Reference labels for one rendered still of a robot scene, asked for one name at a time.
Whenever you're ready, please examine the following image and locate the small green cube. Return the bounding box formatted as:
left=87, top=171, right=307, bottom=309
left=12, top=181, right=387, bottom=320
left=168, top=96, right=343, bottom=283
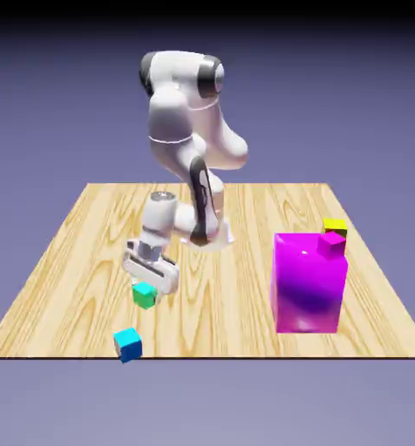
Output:
left=131, top=281, right=159, bottom=310

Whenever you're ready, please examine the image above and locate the large magenta box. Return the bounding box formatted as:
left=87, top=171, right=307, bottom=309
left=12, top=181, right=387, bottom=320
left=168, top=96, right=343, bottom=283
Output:
left=269, top=232, right=349, bottom=335

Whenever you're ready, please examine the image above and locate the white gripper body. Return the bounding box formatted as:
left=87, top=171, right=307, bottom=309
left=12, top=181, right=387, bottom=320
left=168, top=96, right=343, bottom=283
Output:
left=122, top=249, right=180, bottom=294

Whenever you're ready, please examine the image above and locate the small yellow cube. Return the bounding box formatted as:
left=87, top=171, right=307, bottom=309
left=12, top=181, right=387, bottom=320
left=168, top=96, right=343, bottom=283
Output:
left=322, top=218, right=349, bottom=239

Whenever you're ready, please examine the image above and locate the small blue cube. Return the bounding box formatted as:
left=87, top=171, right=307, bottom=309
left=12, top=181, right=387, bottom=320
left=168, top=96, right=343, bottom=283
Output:
left=112, top=327, right=143, bottom=364

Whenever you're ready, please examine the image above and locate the small magenta cube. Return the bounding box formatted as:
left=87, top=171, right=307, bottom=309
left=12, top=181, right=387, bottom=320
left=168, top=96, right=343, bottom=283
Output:
left=316, top=230, right=347, bottom=261

